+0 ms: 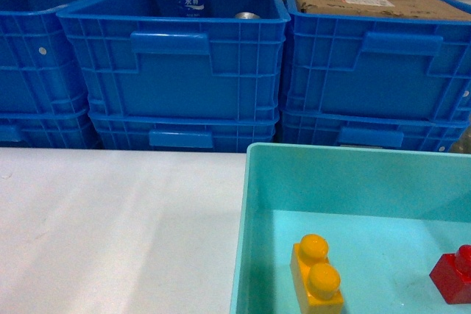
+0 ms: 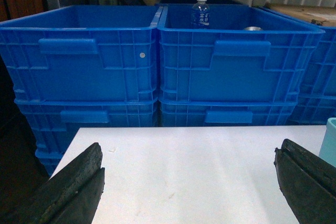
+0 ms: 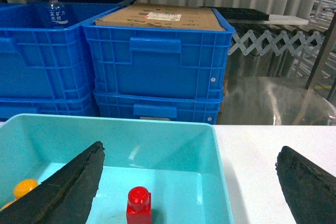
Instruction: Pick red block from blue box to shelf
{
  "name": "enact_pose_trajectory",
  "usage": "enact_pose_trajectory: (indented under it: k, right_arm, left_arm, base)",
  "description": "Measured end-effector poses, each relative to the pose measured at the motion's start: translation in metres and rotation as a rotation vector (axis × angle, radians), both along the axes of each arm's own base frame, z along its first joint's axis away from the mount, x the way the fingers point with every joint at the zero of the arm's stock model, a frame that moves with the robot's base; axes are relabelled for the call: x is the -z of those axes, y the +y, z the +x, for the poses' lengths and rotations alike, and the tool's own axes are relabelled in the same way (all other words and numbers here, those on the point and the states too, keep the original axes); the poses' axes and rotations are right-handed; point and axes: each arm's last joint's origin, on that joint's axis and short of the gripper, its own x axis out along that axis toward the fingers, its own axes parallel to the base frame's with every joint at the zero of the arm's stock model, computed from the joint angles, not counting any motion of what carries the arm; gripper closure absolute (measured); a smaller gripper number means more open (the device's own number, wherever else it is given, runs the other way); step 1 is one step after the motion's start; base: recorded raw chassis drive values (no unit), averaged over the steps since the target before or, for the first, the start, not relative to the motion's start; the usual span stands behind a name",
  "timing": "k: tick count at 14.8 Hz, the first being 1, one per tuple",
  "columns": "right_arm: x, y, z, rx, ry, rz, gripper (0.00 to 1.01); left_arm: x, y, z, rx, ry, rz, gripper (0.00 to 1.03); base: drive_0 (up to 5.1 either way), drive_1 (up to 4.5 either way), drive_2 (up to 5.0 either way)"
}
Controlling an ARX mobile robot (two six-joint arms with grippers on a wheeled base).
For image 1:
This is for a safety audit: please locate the red toy block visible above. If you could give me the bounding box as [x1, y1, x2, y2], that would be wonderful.
[429, 244, 470, 304]

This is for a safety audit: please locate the yellow toy block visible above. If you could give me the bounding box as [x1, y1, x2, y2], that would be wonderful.
[290, 234, 344, 314]

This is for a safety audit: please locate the cardboard box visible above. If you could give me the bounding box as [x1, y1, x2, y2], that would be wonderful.
[296, 0, 470, 21]

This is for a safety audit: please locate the blue crate bottom middle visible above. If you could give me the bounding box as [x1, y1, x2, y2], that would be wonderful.
[89, 111, 280, 153]

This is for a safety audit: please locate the blue crate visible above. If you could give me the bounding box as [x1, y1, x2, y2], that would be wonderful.
[89, 111, 280, 153]
[1, 0, 88, 115]
[280, 0, 470, 124]
[277, 110, 469, 152]
[57, 0, 289, 121]
[1, 109, 102, 149]

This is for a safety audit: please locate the blue crate top middle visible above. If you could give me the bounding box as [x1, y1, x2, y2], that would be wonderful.
[57, 0, 289, 121]

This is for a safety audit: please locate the silver metal can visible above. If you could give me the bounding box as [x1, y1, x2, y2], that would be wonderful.
[235, 12, 261, 20]

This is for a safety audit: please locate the blue crate top right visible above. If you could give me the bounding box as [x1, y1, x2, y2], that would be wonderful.
[280, 0, 470, 124]

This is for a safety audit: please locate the teal plastic tray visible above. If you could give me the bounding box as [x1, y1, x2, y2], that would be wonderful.
[230, 143, 470, 313]

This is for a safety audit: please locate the blue crate bottom right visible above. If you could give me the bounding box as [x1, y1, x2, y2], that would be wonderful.
[277, 110, 469, 152]

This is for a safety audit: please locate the blue crate top left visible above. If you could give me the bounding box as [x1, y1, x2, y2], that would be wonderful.
[1, 0, 88, 115]

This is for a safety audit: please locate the blue crate bottom left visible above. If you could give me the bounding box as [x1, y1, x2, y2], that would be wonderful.
[1, 109, 102, 149]

